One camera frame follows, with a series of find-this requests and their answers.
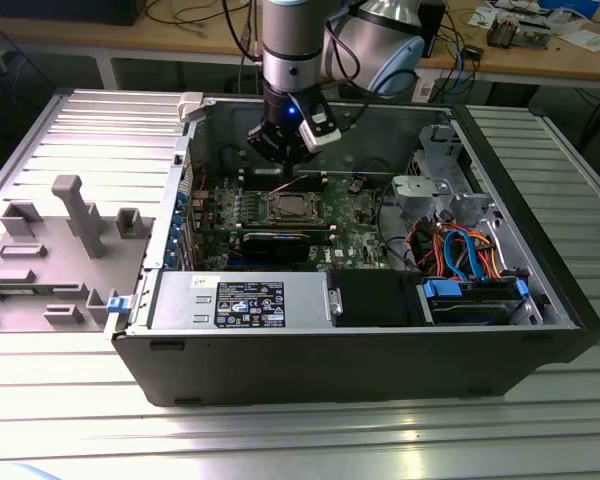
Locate silver metal drive cage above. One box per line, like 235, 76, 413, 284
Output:
407, 122, 501, 236

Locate wooden work bench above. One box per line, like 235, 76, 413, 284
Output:
0, 0, 600, 84

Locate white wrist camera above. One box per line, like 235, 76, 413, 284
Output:
297, 112, 343, 154

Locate coloured power wire bundle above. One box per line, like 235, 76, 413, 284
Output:
408, 219, 499, 282

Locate black graphics card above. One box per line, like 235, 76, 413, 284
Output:
239, 230, 313, 265

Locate CPU socket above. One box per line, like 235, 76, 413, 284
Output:
264, 189, 329, 226

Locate black disk bay box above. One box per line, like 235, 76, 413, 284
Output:
329, 269, 425, 329

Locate metal socket cover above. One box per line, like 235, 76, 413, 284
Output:
268, 192, 326, 224

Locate grey electronic device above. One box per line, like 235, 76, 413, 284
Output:
517, 19, 552, 50

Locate red black twisted wire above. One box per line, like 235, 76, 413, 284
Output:
182, 160, 210, 194

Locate grey parts rack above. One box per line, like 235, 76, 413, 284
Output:
0, 174, 157, 335

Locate white printed sheet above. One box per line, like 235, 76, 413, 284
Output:
412, 77, 437, 104

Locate blue data wire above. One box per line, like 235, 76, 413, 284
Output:
442, 227, 486, 282

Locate black open PC case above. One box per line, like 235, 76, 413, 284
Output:
110, 92, 600, 409

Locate thin black looped wire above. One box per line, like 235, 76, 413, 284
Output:
356, 156, 407, 177

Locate blue cardboard box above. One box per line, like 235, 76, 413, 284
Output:
538, 0, 600, 17

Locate black labelled cable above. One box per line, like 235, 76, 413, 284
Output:
218, 144, 254, 177

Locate beige plastic block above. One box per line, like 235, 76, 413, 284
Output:
177, 92, 205, 122

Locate thick black cable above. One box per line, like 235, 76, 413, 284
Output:
377, 189, 422, 274

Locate white papers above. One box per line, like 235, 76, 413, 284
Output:
559, 28, 600, 52

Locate black box on bench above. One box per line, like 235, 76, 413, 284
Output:
0, 0, 147, 27

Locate hard disk in blue carrier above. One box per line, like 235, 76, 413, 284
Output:
416, 277, 532, 327

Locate green motherboard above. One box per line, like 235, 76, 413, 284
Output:
188, 172, 392, 275

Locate silver power supply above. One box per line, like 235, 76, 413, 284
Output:
148, 271, 332, 332

